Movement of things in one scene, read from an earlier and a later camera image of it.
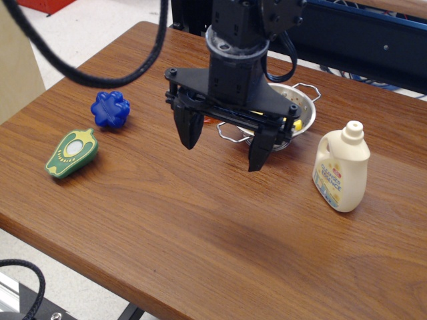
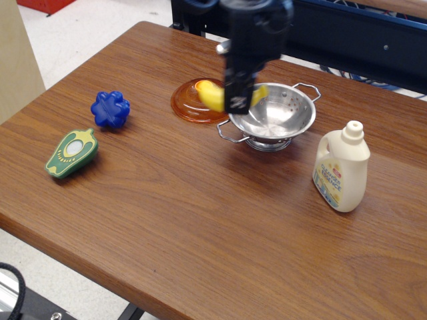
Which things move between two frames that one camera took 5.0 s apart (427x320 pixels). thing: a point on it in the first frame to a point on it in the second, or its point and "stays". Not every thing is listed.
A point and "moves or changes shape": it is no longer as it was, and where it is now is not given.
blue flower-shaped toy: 111,109 stays
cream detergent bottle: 340,166 stays
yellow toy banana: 297,123 moves or changes shape
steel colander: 298,97 stays
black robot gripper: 235,89 to 259,29
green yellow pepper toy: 77,149 stays
